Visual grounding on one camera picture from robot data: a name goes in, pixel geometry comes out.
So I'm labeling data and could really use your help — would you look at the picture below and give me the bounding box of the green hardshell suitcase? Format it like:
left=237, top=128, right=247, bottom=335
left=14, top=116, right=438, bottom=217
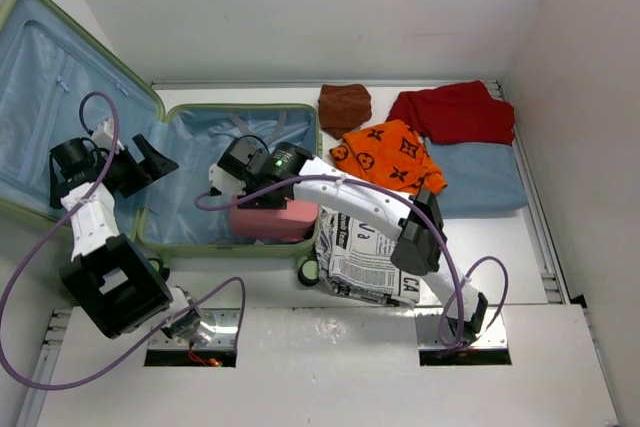
left=1, top=0, right=322, bottom=260

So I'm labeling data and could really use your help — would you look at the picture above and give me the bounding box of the newspaper print garment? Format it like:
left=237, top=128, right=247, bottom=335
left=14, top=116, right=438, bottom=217
left=315, top=208, right=421, bottom=306

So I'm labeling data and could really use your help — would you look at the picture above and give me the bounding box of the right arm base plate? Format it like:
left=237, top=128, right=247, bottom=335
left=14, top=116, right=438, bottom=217
left=414, top=307, right=508, bottom=351

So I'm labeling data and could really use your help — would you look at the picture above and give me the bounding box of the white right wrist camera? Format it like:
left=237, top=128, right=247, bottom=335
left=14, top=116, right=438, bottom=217
left=208, top=164, right=246, bottom=197

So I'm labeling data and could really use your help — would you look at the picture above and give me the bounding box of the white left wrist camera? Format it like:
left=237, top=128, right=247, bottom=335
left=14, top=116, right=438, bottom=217
left=91, top=117, right=115, bottom=150

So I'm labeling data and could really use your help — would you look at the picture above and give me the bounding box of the red garment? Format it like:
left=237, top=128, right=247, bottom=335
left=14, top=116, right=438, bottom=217
left=387, top=81, right=515, bottom=145

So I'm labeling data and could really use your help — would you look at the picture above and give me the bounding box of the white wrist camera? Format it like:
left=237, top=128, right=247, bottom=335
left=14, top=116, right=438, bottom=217
left=208, top=164, right=246, bottom=197
left=91, top=117, right=115, bottom=150

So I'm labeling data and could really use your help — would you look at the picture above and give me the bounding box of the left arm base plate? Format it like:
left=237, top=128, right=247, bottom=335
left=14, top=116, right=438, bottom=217
left=147, top=308, right=240, bottom=351

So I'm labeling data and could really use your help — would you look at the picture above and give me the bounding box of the brown cloth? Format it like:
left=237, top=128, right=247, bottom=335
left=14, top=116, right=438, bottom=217
left=318, top=84, right=372, bottom=140

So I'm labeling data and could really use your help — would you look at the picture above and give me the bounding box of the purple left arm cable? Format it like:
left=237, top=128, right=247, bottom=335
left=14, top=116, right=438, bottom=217
left=0, top=91, right=247, bottom=391

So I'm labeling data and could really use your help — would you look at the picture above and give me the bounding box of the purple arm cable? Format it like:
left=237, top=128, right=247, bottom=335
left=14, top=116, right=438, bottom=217
left=193, top=174, right=510, bottom=351
left=0, top=91, right=247, bottom=391

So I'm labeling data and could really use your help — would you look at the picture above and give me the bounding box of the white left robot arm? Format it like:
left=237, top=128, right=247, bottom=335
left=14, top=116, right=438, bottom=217
left=49, top=133, right=202, bottom=344

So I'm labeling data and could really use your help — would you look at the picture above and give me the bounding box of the orange patterned plush garment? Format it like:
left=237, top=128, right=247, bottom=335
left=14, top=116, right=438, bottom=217
left=329, top=120, right=447, bottom=194

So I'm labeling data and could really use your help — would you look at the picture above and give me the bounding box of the pink cosmetic case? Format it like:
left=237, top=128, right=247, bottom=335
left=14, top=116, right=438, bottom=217
left=230, top=200, right=319, bottom=242

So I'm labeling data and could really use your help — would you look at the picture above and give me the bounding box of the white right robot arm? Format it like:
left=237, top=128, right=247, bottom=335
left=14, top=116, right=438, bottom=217
left=208, top=138, right=488, bottom=345

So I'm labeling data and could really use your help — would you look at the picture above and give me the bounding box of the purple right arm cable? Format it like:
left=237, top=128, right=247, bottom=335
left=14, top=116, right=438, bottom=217
left=193, top=174, right=510, bottom=351

